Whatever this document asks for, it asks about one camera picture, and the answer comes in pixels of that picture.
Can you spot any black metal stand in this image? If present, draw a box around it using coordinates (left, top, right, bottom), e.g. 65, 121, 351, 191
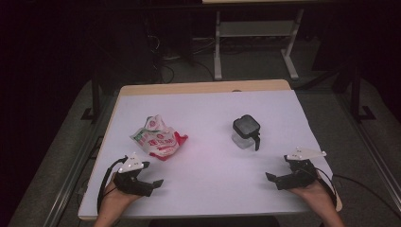
80, 71, 102, 123
333, 61, 376, 123

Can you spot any black floor cable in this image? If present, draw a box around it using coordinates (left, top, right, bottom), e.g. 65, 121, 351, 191
331, 173, 401, 219

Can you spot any grey metal floor rail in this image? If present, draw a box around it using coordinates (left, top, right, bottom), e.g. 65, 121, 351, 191
334, 91, 401, 206
43, 94, 122, 227

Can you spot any person's right hand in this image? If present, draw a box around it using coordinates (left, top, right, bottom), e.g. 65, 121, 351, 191
288, 180, 337, 211

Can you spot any hand-held gripper black cable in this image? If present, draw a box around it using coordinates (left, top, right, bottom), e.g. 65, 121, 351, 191
314, 167, 338, 207
96, 155, 129, 214

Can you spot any clear jar with black lid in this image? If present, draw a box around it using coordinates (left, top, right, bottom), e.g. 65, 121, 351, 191
231, 113, 262, 152

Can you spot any white red green plastic bag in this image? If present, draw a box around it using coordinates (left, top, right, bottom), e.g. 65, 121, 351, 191
129, 113, 189, 162

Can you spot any bundle of dark floor cables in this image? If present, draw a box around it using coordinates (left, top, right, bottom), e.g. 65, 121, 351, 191
145, 17, 216, 84

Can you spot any white paper sheet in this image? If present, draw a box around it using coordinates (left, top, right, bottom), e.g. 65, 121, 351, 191
78, 89, 335, 219

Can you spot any left hand-held gripper black cable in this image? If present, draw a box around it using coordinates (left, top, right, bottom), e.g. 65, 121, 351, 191
96, 155, 129, 214

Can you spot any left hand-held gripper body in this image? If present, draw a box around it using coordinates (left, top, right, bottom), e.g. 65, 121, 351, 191
113, 152, 155, 197

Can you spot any person's left hand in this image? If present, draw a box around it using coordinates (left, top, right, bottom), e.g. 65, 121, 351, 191
101, 174, 142, 212

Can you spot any right hand-held gripper black cable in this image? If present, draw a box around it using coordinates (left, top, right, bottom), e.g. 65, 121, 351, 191
314, 167, 338, 207

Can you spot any white metal desk frame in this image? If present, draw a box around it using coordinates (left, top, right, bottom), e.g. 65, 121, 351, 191
201, 0, 305, 81

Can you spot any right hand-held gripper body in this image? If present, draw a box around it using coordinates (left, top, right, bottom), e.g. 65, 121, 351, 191
275, 147, 327, 191

